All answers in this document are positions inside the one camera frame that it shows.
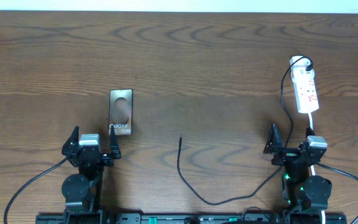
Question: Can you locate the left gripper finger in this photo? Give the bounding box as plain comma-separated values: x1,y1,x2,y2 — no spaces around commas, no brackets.
109,126,121,159
62,126,79,156

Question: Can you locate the Galaxy S25 Ultra smartphone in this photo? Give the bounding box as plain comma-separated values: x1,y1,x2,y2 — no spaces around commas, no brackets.
108,89,133,136

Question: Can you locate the black USB charging cable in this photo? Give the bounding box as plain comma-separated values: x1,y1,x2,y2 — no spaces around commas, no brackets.
177,55,314,207

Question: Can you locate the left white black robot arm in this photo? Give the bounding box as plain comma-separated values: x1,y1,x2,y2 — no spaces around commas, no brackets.
62,126,121,224

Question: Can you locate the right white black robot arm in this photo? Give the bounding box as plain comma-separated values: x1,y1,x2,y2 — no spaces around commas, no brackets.
264,124,332,223

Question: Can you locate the white USB charger adapter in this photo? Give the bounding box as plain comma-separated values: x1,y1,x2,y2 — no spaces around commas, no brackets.
290,55,313,72

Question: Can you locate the white power strip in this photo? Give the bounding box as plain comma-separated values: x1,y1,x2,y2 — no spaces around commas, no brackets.
291,67,319,114

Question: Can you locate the right camera black cable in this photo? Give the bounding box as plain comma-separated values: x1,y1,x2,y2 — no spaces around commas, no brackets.
314,162,358,224

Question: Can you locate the camera black cable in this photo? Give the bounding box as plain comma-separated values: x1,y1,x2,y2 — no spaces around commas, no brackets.
3,156,70,224
314,162,358,224

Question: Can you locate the left camera black cable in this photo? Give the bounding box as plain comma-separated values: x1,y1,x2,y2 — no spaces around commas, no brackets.
3,156,70,224

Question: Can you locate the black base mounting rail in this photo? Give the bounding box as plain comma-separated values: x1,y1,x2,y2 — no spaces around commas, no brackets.
35,212,348,224

